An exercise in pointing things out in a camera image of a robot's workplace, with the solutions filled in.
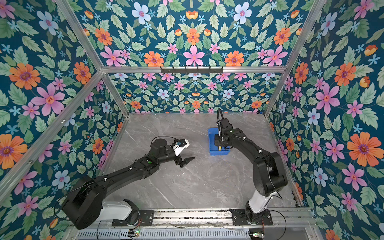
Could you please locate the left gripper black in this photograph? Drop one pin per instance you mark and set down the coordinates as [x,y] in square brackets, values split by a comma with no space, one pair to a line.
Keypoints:
[184,162]

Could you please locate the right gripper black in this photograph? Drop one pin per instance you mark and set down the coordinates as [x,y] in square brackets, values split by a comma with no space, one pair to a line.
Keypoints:
[217,142]

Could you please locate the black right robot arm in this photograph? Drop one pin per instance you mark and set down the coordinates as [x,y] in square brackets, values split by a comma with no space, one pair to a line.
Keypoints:
[269,175]

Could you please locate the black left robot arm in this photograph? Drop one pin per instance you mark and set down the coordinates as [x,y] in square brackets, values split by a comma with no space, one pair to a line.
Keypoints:
[87,203]

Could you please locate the blue plastic bin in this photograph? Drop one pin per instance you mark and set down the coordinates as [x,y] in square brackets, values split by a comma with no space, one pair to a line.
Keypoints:
[213,149]

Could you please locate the black hook rack bar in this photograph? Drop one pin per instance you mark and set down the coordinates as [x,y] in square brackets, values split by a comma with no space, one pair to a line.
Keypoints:
[190,70]

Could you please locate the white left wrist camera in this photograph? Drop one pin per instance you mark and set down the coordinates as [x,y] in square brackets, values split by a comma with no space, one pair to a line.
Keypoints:
[179,145]

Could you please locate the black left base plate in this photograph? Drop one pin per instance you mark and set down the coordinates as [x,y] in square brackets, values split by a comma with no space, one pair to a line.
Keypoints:
[141,218]

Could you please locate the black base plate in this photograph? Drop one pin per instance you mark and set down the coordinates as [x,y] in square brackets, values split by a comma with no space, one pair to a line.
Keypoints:
[141,218]
[245,217]

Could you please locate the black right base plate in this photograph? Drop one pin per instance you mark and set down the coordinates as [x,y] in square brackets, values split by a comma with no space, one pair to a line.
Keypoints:
[245,217]

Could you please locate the white slotted cable duct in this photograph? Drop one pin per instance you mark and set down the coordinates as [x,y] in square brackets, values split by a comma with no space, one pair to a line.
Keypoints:
[164,234]

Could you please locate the aluminium front mounting rail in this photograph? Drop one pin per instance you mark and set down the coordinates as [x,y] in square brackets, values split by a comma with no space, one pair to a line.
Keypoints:
[289,217]

